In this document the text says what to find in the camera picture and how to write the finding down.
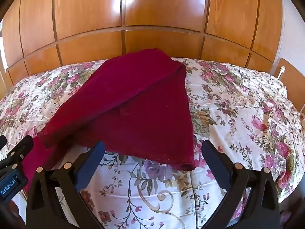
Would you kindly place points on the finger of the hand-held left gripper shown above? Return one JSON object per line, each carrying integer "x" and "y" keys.
{"x": 21, "y": 148}

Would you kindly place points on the wooden headboard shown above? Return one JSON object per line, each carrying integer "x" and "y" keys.
{"x": 292, "y": 72}

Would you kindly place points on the floral bedspread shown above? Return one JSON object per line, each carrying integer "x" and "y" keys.
{"x": 238, "y": 114}

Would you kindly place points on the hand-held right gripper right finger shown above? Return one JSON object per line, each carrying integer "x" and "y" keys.
{"x": 212, "y": 162}

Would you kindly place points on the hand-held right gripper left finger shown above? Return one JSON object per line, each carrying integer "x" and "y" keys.
{"x": 91, "y": 162}

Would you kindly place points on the wooden wardrobe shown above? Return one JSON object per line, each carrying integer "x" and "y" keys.
{"x": 143, "y": 21}

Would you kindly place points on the dark red knitted garment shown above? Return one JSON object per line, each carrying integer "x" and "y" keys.
{"x": 133, "y": 105}

